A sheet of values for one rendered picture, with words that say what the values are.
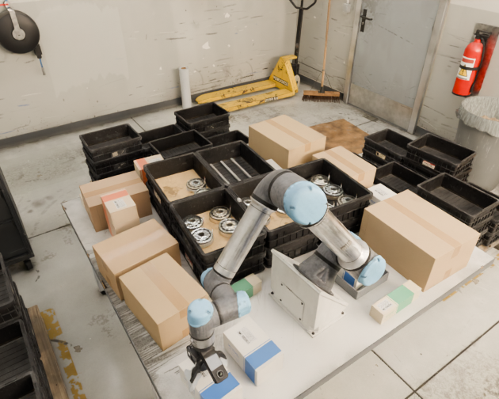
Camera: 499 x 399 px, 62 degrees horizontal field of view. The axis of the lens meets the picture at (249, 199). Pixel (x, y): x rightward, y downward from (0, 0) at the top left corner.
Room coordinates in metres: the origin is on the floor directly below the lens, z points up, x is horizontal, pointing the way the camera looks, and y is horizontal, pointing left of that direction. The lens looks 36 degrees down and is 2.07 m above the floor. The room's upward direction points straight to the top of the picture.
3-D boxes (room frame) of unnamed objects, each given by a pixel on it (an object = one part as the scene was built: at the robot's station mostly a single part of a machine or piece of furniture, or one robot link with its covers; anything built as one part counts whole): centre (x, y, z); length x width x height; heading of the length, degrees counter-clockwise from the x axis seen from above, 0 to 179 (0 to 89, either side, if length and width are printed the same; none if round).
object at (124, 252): (1.33, 0.49, 0.78); 0.30 x 0.22 x 0.16; 130
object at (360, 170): (2.05, -0.54, 0.78); 0.30 x 0.22 x 0.16; 32
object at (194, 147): (2.76, 0.52, 0.37); 0.40 x 0.30 x 0.45; 124
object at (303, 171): (1.72, -0.38, 0.87); 0.40 x 0.30 x 0.11; 29
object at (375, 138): (3.01, -1.18, 0.31); 0.40 x 0.30 x 0.34; 34
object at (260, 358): (0.89, -0.01, 0.75); 0.20 x 0.12 x 0.09; 38
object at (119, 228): (1.57, 0.62, 0.81); 0.16 x 0.12 x 0.07; 34
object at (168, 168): (1.78, 0.34, 0.87); 0.40 x 0.30 x 0.11; 29
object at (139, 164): (2.05, 0.57, 0.81); 0.16 x 0.12 x 0.07; 119
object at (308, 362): (1.64, -0.06, 0.35); 1.60 x 1.60 x 0.70; 34
